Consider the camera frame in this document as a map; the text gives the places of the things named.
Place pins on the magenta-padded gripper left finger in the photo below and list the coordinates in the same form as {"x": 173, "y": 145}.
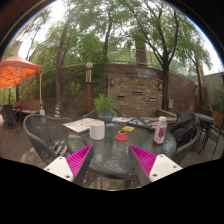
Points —
{"x": 76, "y": 161}

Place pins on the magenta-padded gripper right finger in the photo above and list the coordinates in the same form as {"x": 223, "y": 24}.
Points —
{"x": 146, "y": 161}

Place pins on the pink drink bottle white cap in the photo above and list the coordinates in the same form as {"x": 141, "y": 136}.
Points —
{"x": 160, "y": 131}

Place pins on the flat round red coaster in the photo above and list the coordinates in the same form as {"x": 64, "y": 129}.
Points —
{"x": 121, "y": 137}

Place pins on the white cup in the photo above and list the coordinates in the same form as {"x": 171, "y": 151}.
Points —
{"x": 97, "y": 130}

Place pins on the yellow card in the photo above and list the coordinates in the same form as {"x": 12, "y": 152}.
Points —
{"x": 128, "y": 128}

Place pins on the black sticker-covered laptop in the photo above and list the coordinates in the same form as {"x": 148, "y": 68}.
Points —
{"x": 141, "y": 122}

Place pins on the white sticker sheet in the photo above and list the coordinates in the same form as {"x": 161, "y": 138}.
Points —
{"x": 120, "y": 119}

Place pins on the small blue card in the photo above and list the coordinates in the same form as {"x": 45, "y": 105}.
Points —
{"x": 112, "y": 125}

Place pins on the black jacket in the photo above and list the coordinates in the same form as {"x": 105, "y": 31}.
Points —
{"x": 185, "y": 128}

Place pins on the blue yellow striped bollard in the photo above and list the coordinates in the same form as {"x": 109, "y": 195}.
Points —
{"x": 57, "y": 110}

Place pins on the green plant in teal pot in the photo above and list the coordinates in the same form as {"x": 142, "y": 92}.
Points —
{"x": 104, "y": 105}

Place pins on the black metal chair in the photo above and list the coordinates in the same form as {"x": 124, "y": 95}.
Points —
{"x": 210, "y": 133}

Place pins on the dark chair group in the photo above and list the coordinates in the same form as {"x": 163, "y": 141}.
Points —
{"x": 10, "y": 115}

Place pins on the orange canopy umbrella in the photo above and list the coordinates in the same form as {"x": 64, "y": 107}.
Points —
{"x": 16, "y": 71}

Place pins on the grey wall box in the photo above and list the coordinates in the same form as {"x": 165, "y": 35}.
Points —
{"x": 171, "y": 103}

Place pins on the globe lamp post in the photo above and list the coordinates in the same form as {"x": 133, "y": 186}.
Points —
{"x": 88, "y": 93}

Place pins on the wall lamp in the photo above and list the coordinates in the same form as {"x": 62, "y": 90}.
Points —
{"x": 160, "y": 86}
{"x": 112, "y": 82}

